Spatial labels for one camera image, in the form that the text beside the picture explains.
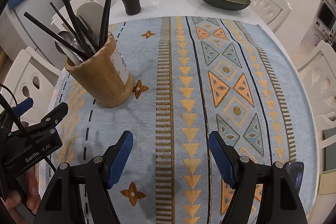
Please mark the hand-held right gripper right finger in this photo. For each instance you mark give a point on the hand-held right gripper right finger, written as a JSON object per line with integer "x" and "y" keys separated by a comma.
{"x": 221, "y": 158}

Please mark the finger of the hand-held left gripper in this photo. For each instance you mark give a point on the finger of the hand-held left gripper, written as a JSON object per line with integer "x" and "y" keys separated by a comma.
{"x": 25, "y": 104}
{"x": 56, "y": 113}

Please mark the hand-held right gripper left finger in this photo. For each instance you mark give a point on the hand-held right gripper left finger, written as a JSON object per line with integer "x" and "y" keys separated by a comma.
{"x": 119, "y": 158}

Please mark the bamboo utensil holder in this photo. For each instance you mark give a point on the bamboo utensil holder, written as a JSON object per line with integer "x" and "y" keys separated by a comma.
{"x": 102, "y": 77}

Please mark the bundle of black chopsticks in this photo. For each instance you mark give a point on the bundle of black chopsticks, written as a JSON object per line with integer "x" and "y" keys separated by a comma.
{"x": 106, "y": 11}

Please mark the person's left hand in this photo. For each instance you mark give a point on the person's left hand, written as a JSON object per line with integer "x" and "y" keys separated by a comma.
{"x": 32, "y": 192}

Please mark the blue patterned table mat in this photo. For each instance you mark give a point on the blue patterned table mat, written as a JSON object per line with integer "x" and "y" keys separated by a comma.
{"x": 183, "y": 108}

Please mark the black smartphone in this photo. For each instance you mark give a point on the black smartphone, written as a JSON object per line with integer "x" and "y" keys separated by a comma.
{"x": 295, "y": 172}

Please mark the silver spoon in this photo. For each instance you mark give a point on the silver spoon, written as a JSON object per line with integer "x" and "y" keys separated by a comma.
{"x": 65, "y": 39}

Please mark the dark brown ceramic cup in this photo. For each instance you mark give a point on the dark brown ceramic cup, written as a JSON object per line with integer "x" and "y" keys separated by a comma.
{"x": 131, "y": 3}

